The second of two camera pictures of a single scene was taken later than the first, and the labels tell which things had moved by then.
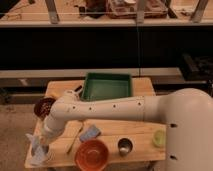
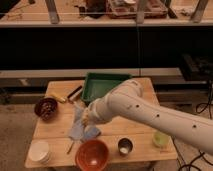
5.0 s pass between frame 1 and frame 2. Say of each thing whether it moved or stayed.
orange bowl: stayed
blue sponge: stayed
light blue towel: moved
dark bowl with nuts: stayed
